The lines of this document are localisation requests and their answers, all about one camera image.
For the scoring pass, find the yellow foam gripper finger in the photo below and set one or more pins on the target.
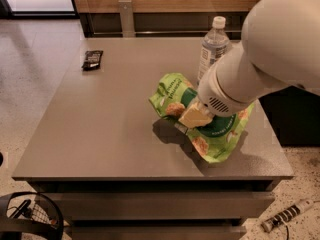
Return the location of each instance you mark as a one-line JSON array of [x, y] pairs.
[[196, 115]]

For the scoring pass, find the green rice chip bag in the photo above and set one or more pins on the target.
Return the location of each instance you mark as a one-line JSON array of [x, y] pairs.
[[215, 141]]

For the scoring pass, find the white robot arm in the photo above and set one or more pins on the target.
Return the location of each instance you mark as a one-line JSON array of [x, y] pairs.
[[279, 47]]

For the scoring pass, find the dark rxbar chocolate bar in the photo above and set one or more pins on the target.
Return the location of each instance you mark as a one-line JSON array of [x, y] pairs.
[[92, 60]]

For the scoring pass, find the clear plastic water bottle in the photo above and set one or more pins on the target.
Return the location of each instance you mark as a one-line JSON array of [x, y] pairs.
[[214, 45]]

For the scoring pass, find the white power strip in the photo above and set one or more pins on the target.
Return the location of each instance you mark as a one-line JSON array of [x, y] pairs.
[[287, 214]]

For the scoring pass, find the left metal wall bracket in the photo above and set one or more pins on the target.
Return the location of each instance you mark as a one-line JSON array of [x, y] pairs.
[[127, 18]]

